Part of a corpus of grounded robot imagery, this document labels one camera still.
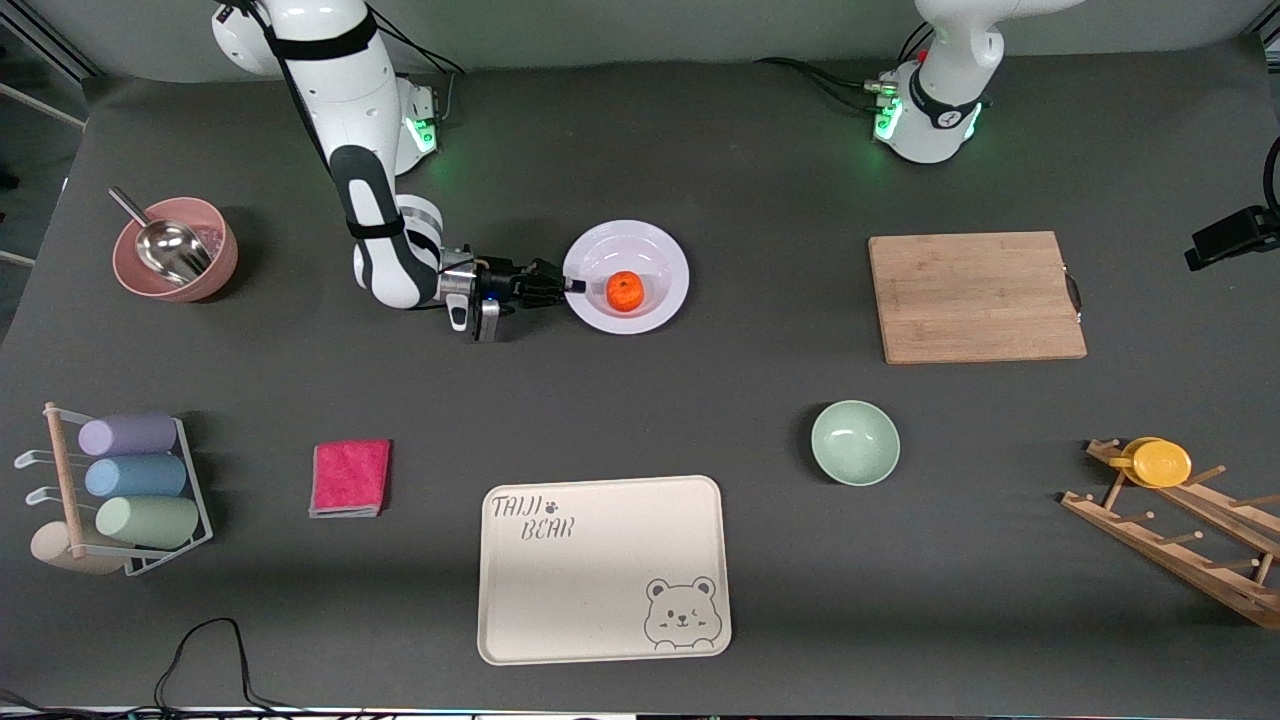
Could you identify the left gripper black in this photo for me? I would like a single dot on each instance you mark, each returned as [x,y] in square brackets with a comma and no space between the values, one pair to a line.
[1225,234]

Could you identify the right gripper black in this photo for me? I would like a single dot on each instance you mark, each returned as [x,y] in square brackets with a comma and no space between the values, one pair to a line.
[503,275]

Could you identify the orange fruit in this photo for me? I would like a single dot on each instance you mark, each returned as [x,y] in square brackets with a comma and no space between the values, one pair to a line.
[624,291]

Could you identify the white round plate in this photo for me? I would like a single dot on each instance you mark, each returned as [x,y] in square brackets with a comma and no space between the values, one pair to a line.
[640,250]

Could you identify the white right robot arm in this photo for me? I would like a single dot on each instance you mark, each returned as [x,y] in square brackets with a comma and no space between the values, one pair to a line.
[345,110]

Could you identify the yellow mug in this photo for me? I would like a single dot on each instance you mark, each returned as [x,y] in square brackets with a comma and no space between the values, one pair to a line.
[1160,463]

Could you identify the wooden cutting board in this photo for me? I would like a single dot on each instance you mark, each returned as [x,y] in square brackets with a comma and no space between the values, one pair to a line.
[975,295]

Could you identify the pink folded cloth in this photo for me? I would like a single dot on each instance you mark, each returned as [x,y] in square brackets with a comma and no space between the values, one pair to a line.
[350,478]

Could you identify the cream bear print tray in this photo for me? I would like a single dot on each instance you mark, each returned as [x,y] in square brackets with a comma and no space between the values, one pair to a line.
[600,580]

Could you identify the wooden peg mug rack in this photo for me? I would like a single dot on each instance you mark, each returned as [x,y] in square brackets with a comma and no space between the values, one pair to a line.
[1150,545]

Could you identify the pink bowl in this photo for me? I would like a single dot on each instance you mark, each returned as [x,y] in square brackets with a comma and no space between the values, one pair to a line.
[222,262]

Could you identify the pale green bowl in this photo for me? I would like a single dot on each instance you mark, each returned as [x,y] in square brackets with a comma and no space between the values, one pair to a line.
[855,443]

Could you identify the metal scoop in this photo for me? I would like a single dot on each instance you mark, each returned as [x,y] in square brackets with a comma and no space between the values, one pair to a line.
[170,250]

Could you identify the purple cup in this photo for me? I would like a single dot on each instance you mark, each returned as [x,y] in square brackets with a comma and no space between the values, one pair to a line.
[130,434]

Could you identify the blue cup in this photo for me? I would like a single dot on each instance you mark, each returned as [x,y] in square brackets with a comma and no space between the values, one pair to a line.
[135,476]

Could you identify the green cup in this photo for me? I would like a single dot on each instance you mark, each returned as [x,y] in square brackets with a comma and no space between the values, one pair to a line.
[150,521]

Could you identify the beige background bar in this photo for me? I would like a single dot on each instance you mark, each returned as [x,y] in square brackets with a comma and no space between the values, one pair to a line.
[40,105]
[15,258]

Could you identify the beige cup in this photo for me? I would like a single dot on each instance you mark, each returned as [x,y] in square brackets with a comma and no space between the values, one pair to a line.
[50,552]

